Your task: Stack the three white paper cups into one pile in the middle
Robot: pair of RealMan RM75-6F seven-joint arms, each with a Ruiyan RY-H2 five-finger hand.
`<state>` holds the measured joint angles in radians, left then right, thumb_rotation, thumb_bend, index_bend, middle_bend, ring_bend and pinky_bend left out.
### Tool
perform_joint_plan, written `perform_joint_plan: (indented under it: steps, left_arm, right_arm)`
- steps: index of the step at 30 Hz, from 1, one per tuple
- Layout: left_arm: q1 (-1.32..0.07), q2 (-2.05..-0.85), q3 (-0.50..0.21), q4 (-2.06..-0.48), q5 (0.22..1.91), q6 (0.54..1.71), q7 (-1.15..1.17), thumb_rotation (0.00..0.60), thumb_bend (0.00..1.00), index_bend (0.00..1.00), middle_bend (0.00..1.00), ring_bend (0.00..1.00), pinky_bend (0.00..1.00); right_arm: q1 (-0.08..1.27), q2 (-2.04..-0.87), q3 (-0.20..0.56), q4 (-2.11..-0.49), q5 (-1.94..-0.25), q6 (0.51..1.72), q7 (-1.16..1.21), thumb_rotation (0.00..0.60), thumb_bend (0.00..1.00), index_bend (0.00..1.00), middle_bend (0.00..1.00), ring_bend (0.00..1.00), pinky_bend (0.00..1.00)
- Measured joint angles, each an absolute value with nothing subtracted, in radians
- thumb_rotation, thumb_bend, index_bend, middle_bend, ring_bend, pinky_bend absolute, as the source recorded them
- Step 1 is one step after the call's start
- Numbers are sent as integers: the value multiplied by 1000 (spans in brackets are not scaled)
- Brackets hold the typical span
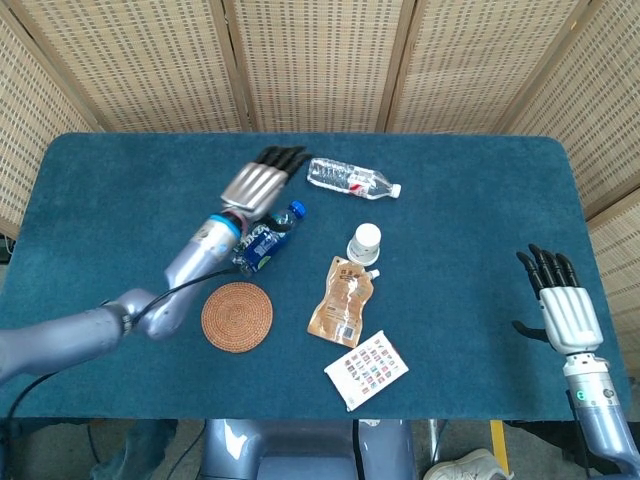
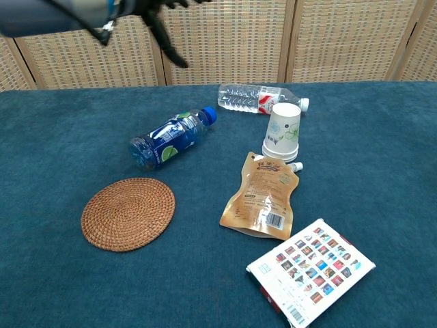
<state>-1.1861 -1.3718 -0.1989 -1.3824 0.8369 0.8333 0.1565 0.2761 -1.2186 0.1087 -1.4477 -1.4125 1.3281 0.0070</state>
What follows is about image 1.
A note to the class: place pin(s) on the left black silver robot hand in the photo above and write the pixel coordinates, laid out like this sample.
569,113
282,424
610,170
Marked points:
255,185

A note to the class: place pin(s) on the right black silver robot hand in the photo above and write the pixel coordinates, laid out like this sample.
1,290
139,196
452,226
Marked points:
570,320

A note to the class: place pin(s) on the blue sports drink bottle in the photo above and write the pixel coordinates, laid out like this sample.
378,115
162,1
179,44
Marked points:
265,250

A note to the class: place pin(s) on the bamboo folding screen panel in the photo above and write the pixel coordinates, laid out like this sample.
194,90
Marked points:
315,60
145,60
30,125
475,60
595,115
622,265

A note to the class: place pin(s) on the clear plastic water bottle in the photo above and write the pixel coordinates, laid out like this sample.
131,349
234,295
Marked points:
345,177

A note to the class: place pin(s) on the round woven brown coaster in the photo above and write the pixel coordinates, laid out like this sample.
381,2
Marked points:
237,317

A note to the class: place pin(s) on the brown spouted drink pouch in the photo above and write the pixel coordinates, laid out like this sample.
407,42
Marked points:
340,305

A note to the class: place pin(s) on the blue felt table cloth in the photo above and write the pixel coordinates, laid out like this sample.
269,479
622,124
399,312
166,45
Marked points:
450,225

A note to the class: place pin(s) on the metal table leg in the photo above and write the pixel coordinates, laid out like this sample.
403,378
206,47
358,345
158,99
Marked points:
437,437

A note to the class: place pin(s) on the white sneaker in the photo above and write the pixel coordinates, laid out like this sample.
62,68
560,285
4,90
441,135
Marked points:
470,467

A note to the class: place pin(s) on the white packet with coloured pictures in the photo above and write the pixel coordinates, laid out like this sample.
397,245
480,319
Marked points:
367,370

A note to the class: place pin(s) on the grey blue robot torso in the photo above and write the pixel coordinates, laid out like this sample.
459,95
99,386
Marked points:
300,450

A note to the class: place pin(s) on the blue jeans leg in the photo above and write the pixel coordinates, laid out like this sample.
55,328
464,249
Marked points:
130,450

